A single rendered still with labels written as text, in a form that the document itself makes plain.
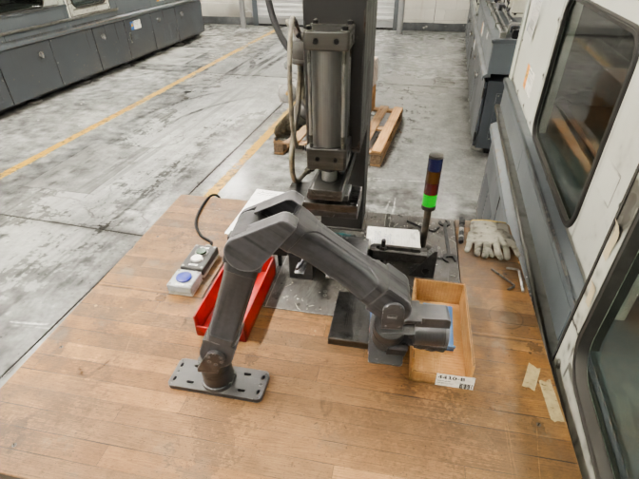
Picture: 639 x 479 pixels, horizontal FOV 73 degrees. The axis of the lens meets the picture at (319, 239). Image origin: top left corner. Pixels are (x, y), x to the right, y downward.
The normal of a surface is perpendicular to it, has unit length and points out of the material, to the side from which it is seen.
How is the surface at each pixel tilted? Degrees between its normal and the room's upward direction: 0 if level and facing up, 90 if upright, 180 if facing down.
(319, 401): 0
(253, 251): 90
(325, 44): 90
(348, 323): 0
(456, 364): 0
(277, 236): 90
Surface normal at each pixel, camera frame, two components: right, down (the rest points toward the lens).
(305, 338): -0.01, -0.82
